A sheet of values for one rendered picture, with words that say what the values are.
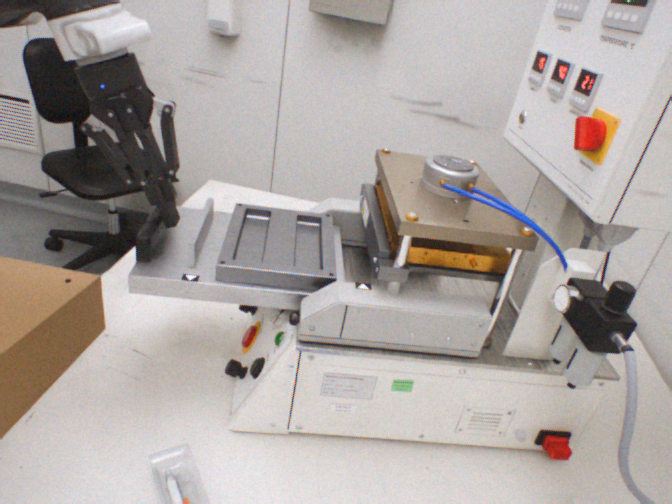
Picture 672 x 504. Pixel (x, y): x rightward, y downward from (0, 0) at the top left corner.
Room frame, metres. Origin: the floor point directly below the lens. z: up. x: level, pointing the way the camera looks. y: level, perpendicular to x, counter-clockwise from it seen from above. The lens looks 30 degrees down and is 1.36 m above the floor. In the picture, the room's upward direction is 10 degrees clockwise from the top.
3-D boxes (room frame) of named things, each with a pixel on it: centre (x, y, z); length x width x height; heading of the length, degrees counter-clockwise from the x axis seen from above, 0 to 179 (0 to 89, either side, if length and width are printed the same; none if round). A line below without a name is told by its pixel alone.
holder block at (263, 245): (0.66, 0.09, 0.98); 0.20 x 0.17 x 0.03; 7
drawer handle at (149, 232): (0.64, 0.27, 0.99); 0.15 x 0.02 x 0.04; 7
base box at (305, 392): (0.68, -0.14, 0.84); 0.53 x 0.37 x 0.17; 97
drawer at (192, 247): (0.66, 0.13, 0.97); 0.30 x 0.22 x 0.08; 97
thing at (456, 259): (0.69, -0.14, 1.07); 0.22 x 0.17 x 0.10; 7
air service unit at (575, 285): (0.49, -0.30, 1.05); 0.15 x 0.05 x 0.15; 7
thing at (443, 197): (0.68, -0.18, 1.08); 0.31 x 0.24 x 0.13; 7
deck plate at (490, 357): (0.70, -0.18, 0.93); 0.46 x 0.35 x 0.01; 97
